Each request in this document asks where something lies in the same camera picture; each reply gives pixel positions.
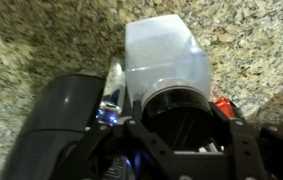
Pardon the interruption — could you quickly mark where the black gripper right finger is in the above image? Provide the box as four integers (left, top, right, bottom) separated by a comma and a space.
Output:
210, 101, 283, 180

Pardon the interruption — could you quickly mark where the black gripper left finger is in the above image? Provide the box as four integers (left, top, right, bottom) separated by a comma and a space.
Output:
52, 99, 183, 180

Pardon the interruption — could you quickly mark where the clear container with black lid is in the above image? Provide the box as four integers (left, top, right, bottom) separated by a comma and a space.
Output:
124, 13, 214, 152

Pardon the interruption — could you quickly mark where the black and red bag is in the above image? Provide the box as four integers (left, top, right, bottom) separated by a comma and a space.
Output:
213, 96, 237, 120

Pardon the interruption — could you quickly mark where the black air fryer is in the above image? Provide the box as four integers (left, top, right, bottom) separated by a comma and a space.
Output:
0, 55, 128, 180

